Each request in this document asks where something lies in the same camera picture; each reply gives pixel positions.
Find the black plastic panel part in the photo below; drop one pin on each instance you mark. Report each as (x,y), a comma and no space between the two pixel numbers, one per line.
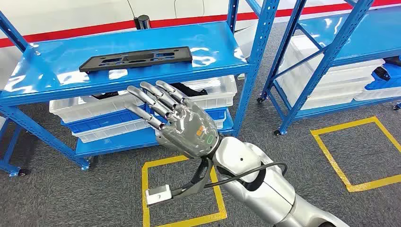
(134,59)

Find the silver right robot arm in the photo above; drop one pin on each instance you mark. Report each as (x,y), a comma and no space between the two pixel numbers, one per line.
(269,188)

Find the black curved strip part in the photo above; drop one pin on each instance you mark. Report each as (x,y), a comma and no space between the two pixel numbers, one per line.
(188,89)

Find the blue metal shelf rack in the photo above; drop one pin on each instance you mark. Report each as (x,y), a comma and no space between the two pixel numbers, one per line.
(369,34)
(141,37)

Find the small black part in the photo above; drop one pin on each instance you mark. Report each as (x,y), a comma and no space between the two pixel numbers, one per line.
(105,95)

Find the blue plastic bin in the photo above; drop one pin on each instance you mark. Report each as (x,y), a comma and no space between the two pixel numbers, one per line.
(388,81)
(219,113)
(100,120)

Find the yellow floor tape square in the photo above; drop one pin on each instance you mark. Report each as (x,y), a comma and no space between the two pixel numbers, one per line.
(328,156)
(144,188)

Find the stacked white plastic bins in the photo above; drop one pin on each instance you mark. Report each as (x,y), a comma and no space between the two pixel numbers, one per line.
(313,62)

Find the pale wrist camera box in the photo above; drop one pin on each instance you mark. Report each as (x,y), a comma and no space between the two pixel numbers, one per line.
(158,194)

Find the black stanchion post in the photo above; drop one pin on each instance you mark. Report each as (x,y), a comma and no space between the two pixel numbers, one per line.
(143,22)

